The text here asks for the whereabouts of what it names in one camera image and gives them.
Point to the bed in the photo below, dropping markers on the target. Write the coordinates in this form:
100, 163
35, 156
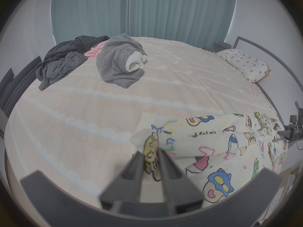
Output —
94, 117

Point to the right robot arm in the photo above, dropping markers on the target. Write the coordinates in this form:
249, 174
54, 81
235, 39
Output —
300, 117

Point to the grey knit garment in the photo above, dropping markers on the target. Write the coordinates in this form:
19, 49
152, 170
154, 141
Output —
113, 60

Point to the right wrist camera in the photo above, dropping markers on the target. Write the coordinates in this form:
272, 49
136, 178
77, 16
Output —
293, 119

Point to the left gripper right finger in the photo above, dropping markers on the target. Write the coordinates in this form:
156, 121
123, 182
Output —
176, 185

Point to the white printed pillow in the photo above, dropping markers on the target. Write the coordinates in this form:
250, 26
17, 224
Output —
246, 63

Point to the white printed pyjama top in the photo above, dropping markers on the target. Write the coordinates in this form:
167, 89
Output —
213, 145

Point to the blue-green curtain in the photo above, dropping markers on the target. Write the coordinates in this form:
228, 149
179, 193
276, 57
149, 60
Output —
182, 10
90, 10

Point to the pink garment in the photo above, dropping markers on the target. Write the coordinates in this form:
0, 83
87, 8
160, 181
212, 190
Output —
93, 51

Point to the grey bedside table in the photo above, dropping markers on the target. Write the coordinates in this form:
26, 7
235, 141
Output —
217, 45

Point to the dark grey garment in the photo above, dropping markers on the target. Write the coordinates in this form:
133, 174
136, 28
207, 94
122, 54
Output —
61, 67

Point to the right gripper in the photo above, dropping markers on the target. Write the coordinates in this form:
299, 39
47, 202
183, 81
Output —
292, 133

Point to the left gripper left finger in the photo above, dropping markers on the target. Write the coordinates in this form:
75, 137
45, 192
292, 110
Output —
127, 183

